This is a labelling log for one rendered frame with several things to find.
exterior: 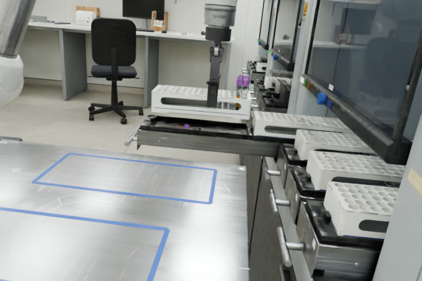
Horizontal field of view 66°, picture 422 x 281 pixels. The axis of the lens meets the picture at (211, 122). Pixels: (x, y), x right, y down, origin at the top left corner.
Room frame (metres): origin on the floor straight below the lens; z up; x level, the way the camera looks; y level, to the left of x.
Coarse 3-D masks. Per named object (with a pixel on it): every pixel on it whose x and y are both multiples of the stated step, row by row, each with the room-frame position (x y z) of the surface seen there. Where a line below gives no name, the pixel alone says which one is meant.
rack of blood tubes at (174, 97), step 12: (156, 96) 0.94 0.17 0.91; (168, 96) 0.94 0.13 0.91; (180, 96) 0.94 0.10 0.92; (192, 96) 0.94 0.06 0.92; (204, 96) 0.94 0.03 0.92; (228, 96) 0.95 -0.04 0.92; (156, 108) 0.94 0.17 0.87; (168, 108) 0.94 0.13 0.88; (180, 108) 0.94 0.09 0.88; (192, 108) 0.94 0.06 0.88; (204, 108) 0.94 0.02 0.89; (216, 108) 0.95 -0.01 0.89; (228, 108) 0.96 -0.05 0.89; (240, 108) 0.97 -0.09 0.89
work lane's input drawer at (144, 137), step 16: (144, 128) 0.93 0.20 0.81; (160, 128) 0.93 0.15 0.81; (176, 128) 0.93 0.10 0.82; (192, 128) 0.98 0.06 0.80; (208, 128) 1.00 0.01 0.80; (224, 128) 1.01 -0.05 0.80; (240, 128) 1.02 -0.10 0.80; (128, 144) 0.94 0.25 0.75; (144, 144) 0.92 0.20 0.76; (160, 144) 0.92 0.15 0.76; (176, 144) 0.92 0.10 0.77; (192, 144) 0.92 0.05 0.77; (208, 144) 0.92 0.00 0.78; (224, 144) 0.91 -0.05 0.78; (240, 144) 0.91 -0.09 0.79; (256, 144) 0.91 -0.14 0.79; (272, 144) 0.91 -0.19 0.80
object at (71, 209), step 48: (0, 144) 0.71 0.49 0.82; (48, 144) 0.73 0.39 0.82; (0, 192) 0.51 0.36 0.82; (48, 192) 0.52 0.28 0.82; (96, 192) 0.53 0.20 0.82; (144, 192) 0.55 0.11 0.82; (192, 192) 0.56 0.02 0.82; (240, 192) 0.58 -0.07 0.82; (0, 240) 0.38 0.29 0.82; (48, 240) 0.39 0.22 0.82; (96, 240) 0.40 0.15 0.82; (144, 240) 0.41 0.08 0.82; (192, 240) 0.42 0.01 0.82; (240, 240) 0.43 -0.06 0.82
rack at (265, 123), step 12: (252, 120) 1.02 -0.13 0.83; (264, 120) 0.93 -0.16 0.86; (276, 120) 0.94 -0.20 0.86; (288, 120) 0.95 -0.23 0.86; (300, 120) 0.96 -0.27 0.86; (312, 120) 0.97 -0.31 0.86; (324, 120) 0.98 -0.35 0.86; (336, 120) 1.00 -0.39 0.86; (264, 132) 0.93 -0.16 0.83; (276, 132) 1.00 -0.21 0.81; (288, 132) 1.01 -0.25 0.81; (336, 132) 0.99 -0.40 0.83; (348, 132) 0.92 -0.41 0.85
